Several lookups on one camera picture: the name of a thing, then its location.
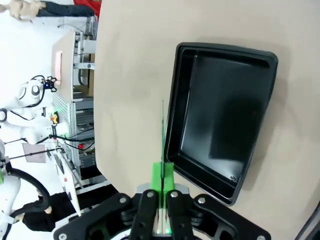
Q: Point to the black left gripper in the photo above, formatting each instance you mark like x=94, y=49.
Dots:
x=50, y=83

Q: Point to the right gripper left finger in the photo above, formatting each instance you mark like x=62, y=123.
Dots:
x=156, y=175

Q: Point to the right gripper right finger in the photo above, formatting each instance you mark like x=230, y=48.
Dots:
x=169, y=175

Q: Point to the brown-top wheeled table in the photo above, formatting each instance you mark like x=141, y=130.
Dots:
x=66, y=67

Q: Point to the green circuit board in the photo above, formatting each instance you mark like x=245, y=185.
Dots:
x=162, y=140

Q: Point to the black rectangular ESD tray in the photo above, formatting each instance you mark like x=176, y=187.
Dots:
x=220, y=120

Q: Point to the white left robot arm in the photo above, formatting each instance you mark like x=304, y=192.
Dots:
x=20, y=110

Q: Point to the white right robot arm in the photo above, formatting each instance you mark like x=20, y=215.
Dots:
x=8, y=190

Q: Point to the yellow red emergency stop button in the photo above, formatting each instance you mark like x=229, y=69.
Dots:
x=54, y=118

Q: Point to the brown cardboard box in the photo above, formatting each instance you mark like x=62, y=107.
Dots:
x=90, y=82

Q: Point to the red fabric item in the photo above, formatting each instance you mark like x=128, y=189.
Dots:
x=87, y=6

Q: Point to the person in black clothes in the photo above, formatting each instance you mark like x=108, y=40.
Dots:
x=37, y=220

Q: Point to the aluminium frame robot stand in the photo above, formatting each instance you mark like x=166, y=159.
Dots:
x=65, y=117

